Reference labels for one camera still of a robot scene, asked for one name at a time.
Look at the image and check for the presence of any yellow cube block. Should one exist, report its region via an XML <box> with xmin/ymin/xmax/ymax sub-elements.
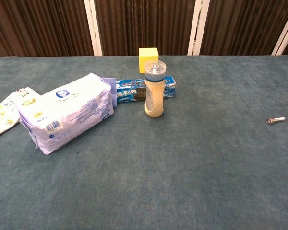
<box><xmin>138</xmin><ymin>47</ymin><xmax>159</xmax><ymax>74</ymax></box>

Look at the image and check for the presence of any silver metal bolt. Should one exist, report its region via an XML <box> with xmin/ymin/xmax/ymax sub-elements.
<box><xmin>265</xmin><ymin>116</ymin><xmax>286</xmax><ymax>125</ymax></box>

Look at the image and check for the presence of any purple white tissue pack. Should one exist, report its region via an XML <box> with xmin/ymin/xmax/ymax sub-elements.
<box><xmin>17</xmin><ymin>72</ymin><xmax>118</xmax><ymax>155</ymax></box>

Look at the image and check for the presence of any beige bottle with clear cap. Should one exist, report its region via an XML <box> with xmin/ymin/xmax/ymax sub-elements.
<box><xmin>144</xmin><ymin>60</ymin><xmax>167</xmax><ymax>118</ymax></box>

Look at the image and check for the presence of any blue cookie box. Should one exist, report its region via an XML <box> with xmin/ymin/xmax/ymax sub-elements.
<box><xmin>114</xmin><ymin>76</ymin><xmax>178</xmax><ymax>104</ymax></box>

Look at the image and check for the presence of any white yellow snack bag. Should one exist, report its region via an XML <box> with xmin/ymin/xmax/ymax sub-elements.
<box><xmin>0</xmin><ymin>86</ymin><xmax>41</xmax><ymax>138</ymax></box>

